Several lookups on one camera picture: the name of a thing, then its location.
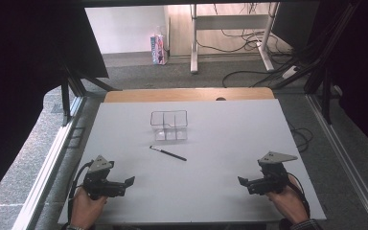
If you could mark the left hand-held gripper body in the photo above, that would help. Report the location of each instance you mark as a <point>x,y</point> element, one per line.
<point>99,187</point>

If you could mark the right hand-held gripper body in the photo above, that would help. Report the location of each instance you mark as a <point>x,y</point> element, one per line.
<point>272,180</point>

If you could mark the black pen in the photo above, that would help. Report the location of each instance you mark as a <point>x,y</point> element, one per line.
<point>168,153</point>

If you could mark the clear plastic organizer box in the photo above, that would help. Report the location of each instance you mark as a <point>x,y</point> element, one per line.
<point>169,124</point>

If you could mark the person's left hand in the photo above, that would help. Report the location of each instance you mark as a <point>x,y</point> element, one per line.
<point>84,207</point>

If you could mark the person's right hand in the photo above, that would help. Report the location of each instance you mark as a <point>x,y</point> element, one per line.
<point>287,204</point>

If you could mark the wristwatch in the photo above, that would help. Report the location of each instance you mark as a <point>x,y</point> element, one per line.
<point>74,227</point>

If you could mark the black metal stand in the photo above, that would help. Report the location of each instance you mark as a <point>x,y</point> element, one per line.
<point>326,80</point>
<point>66,102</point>

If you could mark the wooden table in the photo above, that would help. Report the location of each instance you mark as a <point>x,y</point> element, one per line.
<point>185,95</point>

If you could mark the white power strip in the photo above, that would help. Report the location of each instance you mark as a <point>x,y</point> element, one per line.
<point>290,72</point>

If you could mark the colourful paper carton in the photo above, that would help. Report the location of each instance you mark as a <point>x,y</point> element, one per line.
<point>158,49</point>

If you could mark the black curtain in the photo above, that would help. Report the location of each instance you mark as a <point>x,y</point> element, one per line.
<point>28,64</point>
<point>361,64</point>

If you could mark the aluminium rail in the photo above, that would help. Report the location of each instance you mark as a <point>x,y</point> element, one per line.
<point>345,159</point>
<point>49,166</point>

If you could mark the white metal desk frame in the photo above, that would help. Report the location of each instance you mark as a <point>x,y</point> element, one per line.
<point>230,22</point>

